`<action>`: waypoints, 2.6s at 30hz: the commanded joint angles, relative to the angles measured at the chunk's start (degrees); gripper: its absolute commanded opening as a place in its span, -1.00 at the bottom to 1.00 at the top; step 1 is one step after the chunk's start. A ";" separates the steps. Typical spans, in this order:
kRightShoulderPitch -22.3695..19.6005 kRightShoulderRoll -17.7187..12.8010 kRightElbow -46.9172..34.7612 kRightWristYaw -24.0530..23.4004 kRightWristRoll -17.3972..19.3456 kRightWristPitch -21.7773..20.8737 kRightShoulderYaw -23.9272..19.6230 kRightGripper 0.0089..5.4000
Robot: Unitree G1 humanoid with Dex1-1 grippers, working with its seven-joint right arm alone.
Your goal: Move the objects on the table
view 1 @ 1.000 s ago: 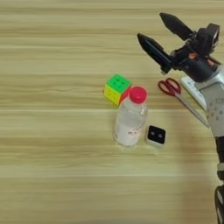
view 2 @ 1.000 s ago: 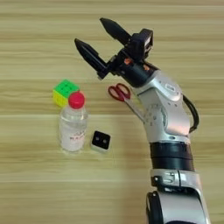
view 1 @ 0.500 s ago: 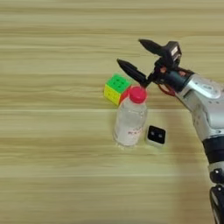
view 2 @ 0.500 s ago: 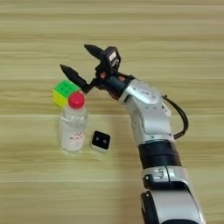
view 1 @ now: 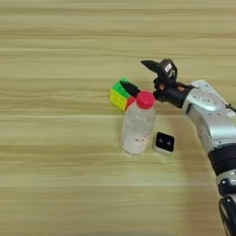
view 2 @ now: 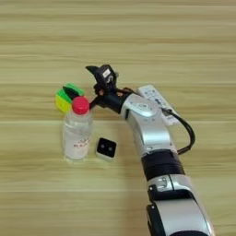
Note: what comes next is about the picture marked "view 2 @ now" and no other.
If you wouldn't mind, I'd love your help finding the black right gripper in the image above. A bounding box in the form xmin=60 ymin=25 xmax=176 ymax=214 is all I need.
xmin=62 ymin=65 xmax=132 ymax=115

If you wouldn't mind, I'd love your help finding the multicoloured puzzle cube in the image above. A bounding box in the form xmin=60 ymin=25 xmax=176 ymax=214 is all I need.
xmin=54 ymin=82 xmax=86 ymax=114

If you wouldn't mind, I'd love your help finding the clear bottle with red cap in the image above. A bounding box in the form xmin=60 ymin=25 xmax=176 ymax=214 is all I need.
xmin=61 ymin=96 xmax=94 ymax=161

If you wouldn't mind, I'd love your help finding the white remote control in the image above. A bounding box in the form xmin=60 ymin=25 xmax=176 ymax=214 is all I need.
xmin=136 ymin=85 xmax=182 ymax=127

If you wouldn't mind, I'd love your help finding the black box with white label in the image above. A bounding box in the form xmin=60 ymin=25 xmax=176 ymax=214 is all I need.
xmin=95 ymin=64 xmax=120 ymax=90

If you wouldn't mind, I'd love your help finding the small black and white box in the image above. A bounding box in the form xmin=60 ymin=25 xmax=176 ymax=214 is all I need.
xmin=94 ymin=136 xmax=118 ymax=162

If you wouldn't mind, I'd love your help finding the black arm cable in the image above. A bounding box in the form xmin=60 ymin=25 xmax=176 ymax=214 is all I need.
xmin=164 ymin=108 xmax=196 ymax=156

